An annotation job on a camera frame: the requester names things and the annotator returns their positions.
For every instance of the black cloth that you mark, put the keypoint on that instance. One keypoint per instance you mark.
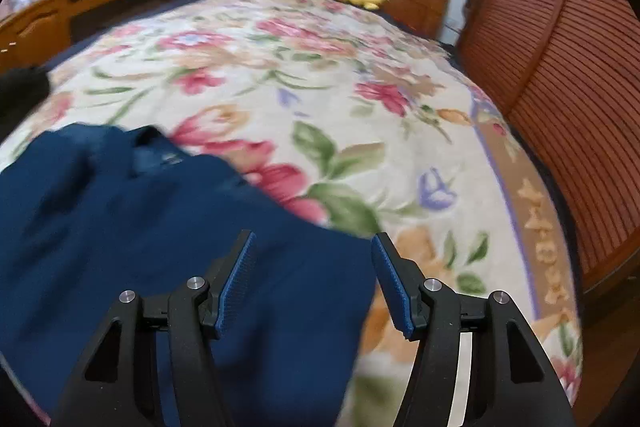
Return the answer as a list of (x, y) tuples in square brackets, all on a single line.
[(22, 89)]

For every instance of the wooden louvered wardrobe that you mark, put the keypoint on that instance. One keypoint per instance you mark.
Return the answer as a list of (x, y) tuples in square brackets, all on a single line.
[(575, 57)]

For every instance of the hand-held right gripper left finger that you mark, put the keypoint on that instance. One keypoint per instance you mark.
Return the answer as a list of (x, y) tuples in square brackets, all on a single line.
[(238, 277)]

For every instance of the wooden desk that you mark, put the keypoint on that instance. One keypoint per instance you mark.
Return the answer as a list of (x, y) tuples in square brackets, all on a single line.
[(45, 17)]

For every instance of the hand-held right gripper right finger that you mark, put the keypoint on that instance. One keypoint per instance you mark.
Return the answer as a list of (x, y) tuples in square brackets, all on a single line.
[(393, 283)]

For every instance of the floral blanket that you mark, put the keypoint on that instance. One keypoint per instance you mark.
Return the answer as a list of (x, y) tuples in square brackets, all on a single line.
[(350, 82)]

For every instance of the blue suit jacket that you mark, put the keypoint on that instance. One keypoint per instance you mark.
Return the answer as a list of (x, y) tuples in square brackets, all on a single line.
[(150, 232)]

